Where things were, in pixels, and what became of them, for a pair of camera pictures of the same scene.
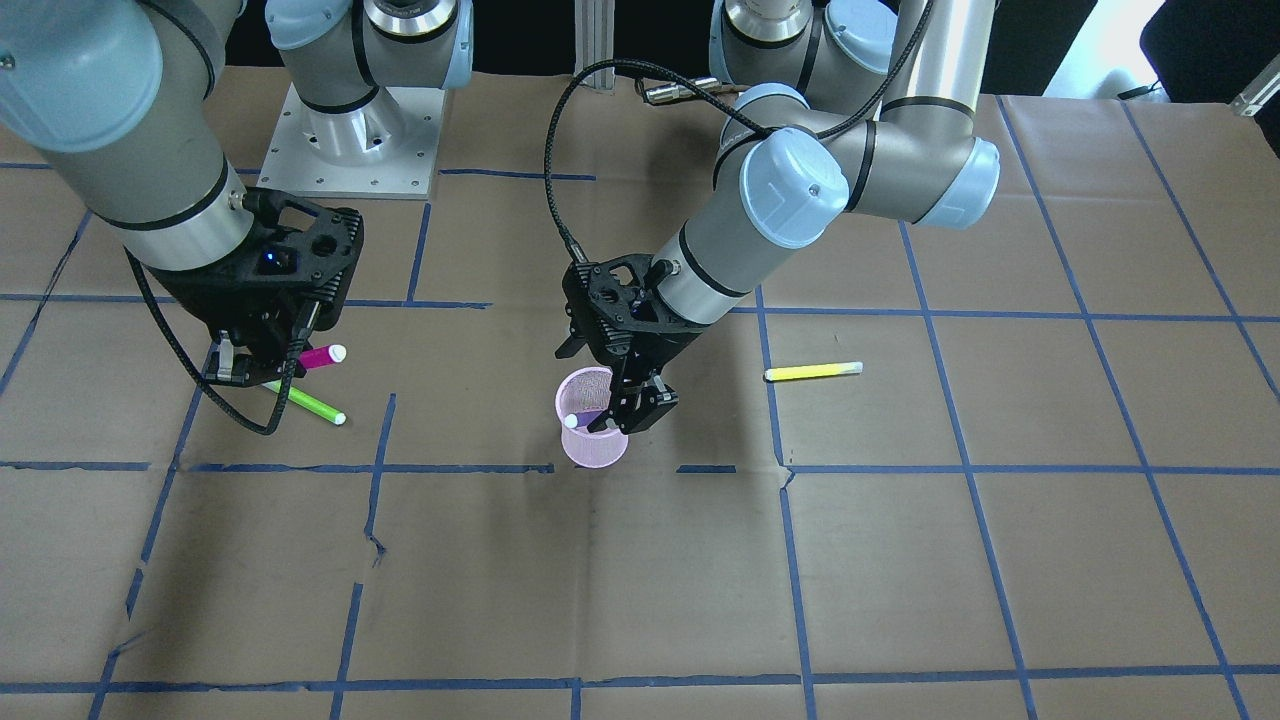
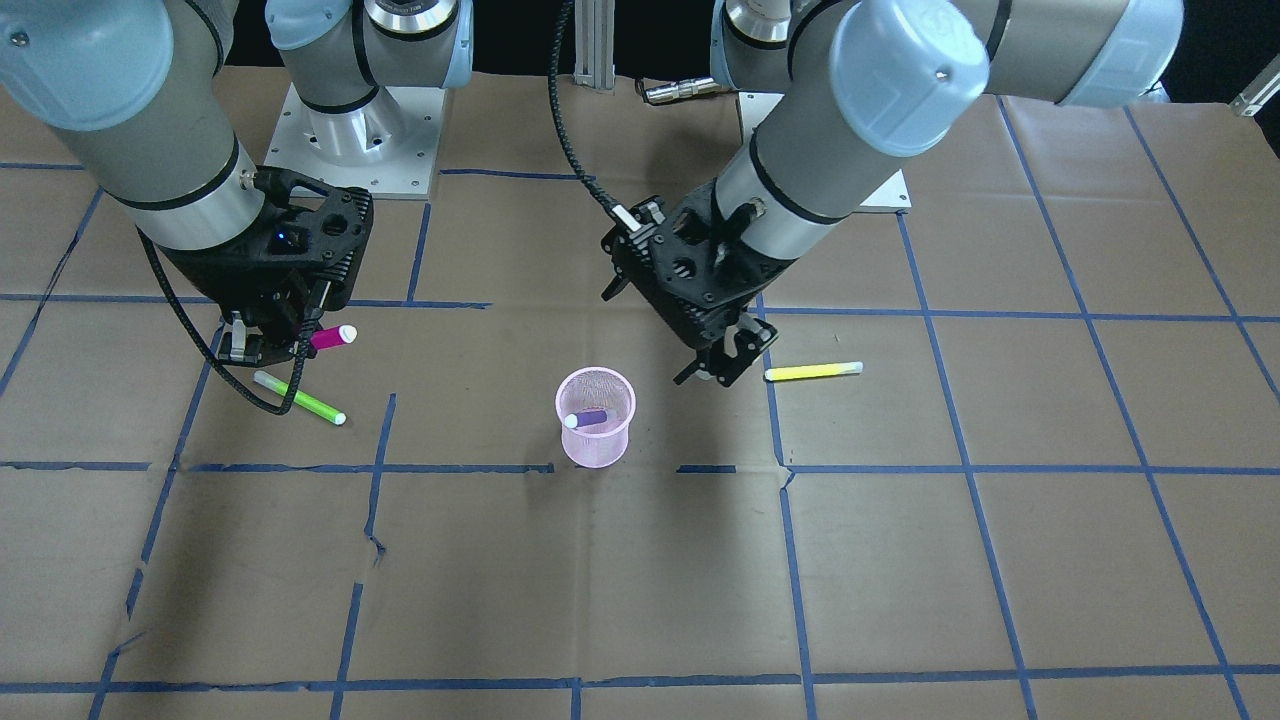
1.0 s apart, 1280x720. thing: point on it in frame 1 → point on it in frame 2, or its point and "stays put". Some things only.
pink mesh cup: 582,390 stays put
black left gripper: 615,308 → 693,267
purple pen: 580,419 stays put
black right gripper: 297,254 stays put
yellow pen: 813,371 stays put
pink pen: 322,355 → 333,336
